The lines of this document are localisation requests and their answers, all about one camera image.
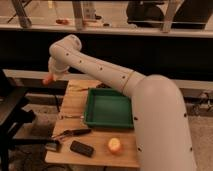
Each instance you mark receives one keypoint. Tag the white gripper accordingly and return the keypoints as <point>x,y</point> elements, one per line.
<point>57,69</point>

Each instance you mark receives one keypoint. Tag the orange pepper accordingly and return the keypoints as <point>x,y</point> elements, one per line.
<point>48,79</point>

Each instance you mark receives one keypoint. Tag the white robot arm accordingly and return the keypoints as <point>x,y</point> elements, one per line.
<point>160,119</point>

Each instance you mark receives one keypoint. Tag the thin stick utensil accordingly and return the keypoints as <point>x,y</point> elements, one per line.
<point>77,88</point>

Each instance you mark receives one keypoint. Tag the dark grapes bunch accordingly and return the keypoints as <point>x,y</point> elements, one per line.
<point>101,85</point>

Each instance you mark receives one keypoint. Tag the metal fork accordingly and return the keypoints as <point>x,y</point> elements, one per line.
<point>70,117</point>

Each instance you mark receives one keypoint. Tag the green plastic tray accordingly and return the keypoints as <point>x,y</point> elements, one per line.
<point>107,108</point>

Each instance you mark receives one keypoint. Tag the black chair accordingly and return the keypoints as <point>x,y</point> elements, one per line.
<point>12,118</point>

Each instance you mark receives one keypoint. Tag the small black silver box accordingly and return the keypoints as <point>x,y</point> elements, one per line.
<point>53,146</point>

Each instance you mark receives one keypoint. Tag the black rectangular remote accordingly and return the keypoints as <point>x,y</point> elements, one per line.
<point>82,148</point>

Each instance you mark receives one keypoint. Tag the yellow apple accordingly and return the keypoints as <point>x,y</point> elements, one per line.
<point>114,145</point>

